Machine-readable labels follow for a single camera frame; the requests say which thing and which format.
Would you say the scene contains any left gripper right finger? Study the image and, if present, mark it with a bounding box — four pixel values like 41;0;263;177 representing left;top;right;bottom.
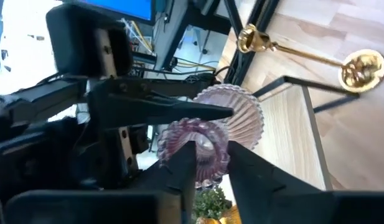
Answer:
228;142;384;224

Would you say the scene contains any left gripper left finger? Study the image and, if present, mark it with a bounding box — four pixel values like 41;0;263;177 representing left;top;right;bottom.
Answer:
4;141;197;224

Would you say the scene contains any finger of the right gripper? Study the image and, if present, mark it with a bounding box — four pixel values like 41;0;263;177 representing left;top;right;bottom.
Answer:
95;77;192;99
90;93;235;129

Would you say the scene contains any amber ribbed glass candle holder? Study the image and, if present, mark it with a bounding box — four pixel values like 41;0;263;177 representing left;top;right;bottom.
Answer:
196;205;242;224

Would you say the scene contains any pink ribbed glass candle holder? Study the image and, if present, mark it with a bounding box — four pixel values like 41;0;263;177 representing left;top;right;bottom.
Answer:
156;83;265;190

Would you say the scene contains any tall gold candlestick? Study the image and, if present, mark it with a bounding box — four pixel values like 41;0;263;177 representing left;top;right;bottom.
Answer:
236;23;384;93

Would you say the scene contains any green potted plant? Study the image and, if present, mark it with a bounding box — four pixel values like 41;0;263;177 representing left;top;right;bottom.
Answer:
193;185;233;220

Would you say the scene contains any wooden shelf with black legs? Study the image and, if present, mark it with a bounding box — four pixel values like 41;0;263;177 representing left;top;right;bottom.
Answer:
251;75;361;191

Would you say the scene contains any black side table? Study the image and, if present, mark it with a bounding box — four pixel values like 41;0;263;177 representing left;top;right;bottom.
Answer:
160;0;233;72

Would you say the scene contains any yellow cable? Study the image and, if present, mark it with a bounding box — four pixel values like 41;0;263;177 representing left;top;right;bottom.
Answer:
129;20;217;72

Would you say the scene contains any black aluminium table frame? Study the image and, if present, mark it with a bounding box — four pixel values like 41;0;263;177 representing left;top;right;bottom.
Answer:
224;0;281;85

